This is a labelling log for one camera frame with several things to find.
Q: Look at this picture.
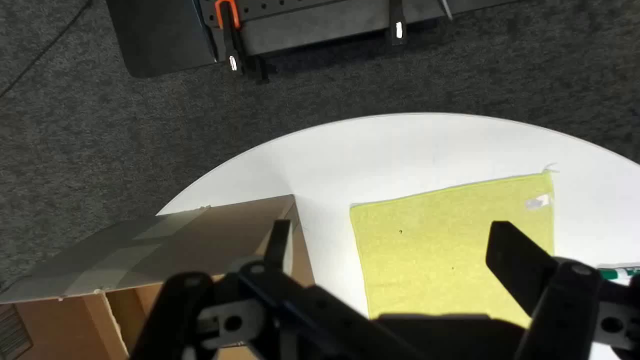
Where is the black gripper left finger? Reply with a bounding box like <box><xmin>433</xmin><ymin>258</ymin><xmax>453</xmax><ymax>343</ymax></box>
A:
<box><xmin>128</xmin><ymin>218</ymin><xmax>437</xmax><ymax>360</ymax></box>

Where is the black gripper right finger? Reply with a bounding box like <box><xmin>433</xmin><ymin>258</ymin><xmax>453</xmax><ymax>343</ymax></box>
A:
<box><xmin>485</xmin><ymin>218</ymin><xmax>640</xmax><ymax>360</ymax></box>

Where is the yellow towel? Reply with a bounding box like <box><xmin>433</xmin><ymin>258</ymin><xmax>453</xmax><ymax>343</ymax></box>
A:
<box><xmin>348</xmin><ymin>170</ymin><xmax>558</xmax><ymax>329</ymax></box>

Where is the brown cardboard box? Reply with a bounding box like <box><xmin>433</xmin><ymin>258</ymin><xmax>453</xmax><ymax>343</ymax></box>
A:
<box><xmin>0</xmin><ymin>193</ymin><xmax>317</xmax><ymax>360</ymax></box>

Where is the black equipment cart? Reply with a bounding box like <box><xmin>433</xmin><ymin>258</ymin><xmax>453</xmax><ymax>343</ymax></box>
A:
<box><xmin>106</xmin><ymin>0</ymin><xmax>517</xmax><ymax>79</ymax></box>

